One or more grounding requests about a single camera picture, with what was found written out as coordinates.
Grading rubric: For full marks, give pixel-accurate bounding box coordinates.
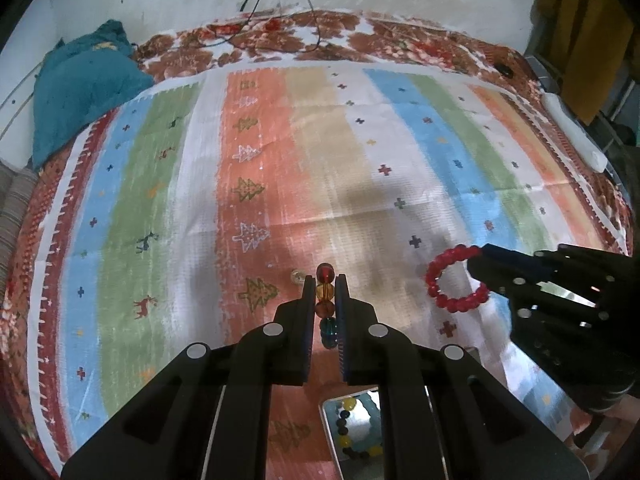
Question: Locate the dark and yellow bead bracelet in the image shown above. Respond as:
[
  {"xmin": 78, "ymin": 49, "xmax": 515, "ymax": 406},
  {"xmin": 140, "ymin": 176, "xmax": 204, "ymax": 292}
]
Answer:
[{"xmin": 336, "ymin": 396, "xmax": 383, "ymax": 461}]

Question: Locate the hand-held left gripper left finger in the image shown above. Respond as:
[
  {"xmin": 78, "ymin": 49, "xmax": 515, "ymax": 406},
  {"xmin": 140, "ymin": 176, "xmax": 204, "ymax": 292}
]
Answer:
[{"xmin": 60, "ymin": 274, "xmax": 317, "ymax": 480}]

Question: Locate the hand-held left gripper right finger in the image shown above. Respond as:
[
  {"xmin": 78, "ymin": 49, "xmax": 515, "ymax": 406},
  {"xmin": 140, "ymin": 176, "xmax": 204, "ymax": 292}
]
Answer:
[{"xmin": 335, "ymin": 274, "xmax": 590, "ymax": 480}]

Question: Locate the teal pillow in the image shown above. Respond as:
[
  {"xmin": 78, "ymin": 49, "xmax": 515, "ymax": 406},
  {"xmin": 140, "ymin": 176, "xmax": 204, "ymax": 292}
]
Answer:
[{"xmin": 31, "ymin": 20, "xmax": 156, "ymax": 171}]

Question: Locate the colourful glass bead bracelet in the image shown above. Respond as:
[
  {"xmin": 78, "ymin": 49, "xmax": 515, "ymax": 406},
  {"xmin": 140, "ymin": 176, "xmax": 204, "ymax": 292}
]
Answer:
[{"xmin": 315, "ymin": 261, "xmax": 341, "ymax": 351}]

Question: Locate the red bead bracelet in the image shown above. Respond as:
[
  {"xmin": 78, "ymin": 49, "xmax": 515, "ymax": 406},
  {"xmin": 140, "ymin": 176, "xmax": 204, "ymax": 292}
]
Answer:
[{"xmin": 425, "ymin": 244, "xmax": 489, "ymax": 312}]

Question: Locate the yellow hanging cloth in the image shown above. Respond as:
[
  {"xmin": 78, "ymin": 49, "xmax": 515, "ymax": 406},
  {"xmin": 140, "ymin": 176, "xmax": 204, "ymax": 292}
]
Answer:
[{"xmin": 535, "ymin": 0, "xmax": 640, "ymax": 126}]

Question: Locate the striped colourful bedspread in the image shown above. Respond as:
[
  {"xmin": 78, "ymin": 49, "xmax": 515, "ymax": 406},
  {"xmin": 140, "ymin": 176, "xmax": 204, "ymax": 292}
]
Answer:
[{"xmin": 0, "ymin": 7, "xmax": 640, "ymax": 480}]

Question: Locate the light blue bead bracelet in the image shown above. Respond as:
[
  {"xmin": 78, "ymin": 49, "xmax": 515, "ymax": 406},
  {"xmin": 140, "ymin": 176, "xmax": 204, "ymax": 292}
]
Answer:
[{"xmin": 352, "ymin": 392, "xmax": 383, "ymax": 453}]

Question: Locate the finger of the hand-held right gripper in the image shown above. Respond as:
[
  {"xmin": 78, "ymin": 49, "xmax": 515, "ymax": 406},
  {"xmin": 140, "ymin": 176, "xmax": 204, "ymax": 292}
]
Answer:
[
  {"xmin": 477, "ymin": 244, "xmax": 640, "ymax": 311},
  {"xmin": 467, "ymin": 262, "xmax": 608, "ymax": 331}
]

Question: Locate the silver metal tin box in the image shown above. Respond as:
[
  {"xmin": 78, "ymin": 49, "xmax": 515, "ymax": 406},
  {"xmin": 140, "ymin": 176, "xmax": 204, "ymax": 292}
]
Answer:
[{"xmin": 318, "ymin": 385, "xmax": 448, "ymax": 480}]

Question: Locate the grey striped pillow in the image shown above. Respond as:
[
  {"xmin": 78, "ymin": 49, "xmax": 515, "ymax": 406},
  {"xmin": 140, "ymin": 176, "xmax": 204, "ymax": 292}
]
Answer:
[{"xmin": 0, "ymin": 160, "xmax": 41, "ymax": 261}]

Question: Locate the striped colourful mat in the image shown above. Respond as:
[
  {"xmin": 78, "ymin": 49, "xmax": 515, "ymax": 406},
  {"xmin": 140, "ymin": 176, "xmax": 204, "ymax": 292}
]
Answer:
[{"xmin": 30, "ymin": 62, "xmax": 631, "ymax": 480}]

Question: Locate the white bed headboard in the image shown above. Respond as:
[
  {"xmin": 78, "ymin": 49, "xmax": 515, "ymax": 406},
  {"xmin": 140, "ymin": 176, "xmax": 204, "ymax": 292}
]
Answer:
[{"xmin": 0, "ymin": 55, "xmax": 46, "ymax": 161}]

